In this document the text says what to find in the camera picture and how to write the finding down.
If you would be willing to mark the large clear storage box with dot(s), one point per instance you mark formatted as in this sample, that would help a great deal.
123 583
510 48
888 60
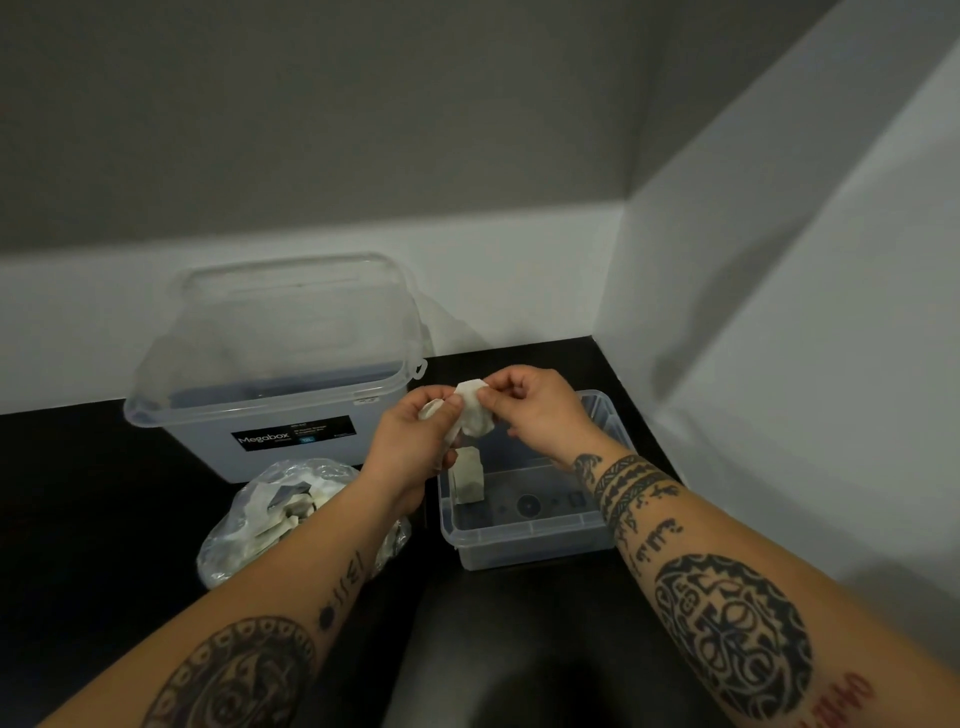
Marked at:
187 450

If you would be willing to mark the person's left hand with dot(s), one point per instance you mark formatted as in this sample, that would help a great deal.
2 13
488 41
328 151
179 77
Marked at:
409 457

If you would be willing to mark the clear storage box lid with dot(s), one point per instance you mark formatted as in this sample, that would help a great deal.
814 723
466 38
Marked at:
285 330

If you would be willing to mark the person's right forearm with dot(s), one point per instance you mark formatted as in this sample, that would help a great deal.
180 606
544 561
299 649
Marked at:
750 600

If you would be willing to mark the small clear plastic bin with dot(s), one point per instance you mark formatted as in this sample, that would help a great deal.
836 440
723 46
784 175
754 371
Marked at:
540 544

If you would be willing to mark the clear plastic bag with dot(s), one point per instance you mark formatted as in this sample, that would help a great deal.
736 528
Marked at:
217 547

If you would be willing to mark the person's left forearm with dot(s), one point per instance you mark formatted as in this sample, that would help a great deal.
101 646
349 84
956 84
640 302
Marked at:
240 630

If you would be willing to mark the person's right hand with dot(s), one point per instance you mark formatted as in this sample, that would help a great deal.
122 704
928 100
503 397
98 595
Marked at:
544 412

